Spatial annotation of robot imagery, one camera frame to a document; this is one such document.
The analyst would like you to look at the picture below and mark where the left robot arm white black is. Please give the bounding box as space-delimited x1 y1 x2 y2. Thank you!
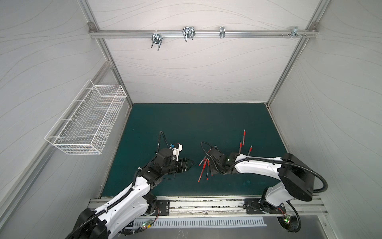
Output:
66 148 194 239

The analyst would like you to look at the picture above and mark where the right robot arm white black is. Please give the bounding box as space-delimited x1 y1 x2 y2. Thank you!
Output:
206 147 328 211

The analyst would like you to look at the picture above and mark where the green table mat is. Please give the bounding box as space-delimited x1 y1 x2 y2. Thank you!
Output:
102 103 286 197

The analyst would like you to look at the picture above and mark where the metal U-bolt clamp left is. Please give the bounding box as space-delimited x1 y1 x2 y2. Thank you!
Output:
151 32 163 51

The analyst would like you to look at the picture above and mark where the metal u-bolt clamp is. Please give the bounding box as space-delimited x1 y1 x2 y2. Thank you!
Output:
151 32 163 51
182 26 196 42

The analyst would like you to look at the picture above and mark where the metal U-bolt clamp middle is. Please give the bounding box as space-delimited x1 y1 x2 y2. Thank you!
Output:
182 26 196 42

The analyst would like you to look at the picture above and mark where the metal bolt clamp right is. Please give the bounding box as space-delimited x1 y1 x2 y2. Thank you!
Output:
280 27 307 39

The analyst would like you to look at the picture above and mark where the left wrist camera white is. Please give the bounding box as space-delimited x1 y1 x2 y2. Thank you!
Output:
169 143 183 161

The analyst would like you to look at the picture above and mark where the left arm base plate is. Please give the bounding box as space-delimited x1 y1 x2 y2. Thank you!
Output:
145 200 170 216

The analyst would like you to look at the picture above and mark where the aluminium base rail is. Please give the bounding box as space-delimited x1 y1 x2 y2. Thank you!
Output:
83 195 329 220

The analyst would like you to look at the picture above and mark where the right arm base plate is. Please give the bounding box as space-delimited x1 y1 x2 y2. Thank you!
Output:
242 198 286 215

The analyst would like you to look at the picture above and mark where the white slotted cable duct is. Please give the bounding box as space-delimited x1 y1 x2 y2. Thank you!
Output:
151 217 267 229

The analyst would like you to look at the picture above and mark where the left base cable bundle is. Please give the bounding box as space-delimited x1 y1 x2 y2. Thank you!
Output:
120 209 159 236

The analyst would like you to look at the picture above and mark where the white wire basket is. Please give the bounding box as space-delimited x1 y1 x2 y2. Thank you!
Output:
44 79 127 155

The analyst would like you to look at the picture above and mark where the small metal bracket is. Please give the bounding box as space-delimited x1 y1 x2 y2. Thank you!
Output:
219 26 225 39

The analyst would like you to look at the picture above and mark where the aluminium crossbar rail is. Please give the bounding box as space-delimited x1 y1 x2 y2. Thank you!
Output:
90 29 319 39

